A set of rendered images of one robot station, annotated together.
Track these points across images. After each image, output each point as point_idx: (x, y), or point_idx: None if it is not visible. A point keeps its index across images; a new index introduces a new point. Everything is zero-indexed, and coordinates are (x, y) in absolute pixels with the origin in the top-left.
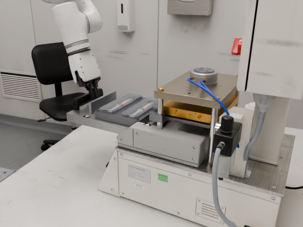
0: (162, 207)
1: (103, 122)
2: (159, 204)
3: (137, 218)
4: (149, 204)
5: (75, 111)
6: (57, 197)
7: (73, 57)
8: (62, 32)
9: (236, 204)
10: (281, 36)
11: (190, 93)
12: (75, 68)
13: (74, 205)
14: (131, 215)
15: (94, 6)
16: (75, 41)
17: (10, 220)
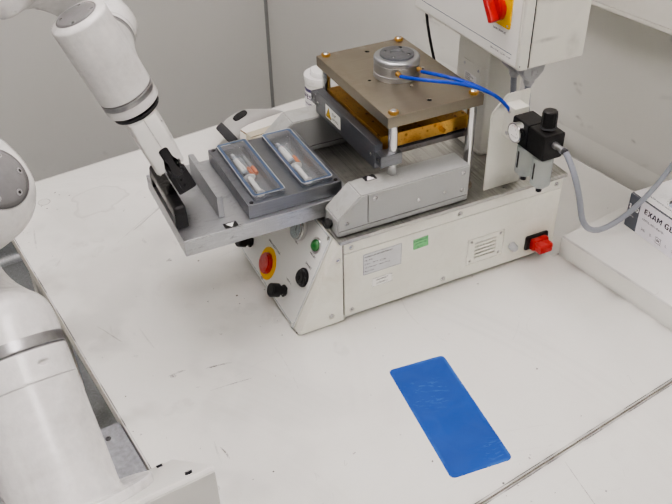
0: (418, 287)
1: (274, 217)
2: (414, 286)
3: (406, 323)
4: (398, 295)
5: (191, 230)
6: (271, 387)
7: (151, 124)
8: (113, 79)
9: (517, 217)
10: None
11: (429, 98)
12: (159, 144)
13: (313, 374)
14: (394, 325)
15: None
16: (144, 88)
17: (282, 460)
